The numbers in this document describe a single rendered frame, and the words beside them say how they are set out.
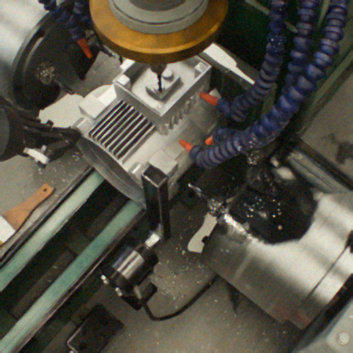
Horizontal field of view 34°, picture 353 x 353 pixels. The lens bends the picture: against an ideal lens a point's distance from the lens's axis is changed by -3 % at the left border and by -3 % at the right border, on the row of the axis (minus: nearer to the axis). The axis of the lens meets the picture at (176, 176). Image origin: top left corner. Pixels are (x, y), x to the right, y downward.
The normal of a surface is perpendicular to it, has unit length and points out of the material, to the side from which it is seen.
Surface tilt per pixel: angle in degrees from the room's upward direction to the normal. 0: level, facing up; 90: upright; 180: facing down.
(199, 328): 0
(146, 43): 0
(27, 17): 13
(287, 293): 54
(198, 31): 0
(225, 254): 62
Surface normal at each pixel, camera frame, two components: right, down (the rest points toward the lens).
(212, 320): -0.01, -0.38
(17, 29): -0.28, -0.06
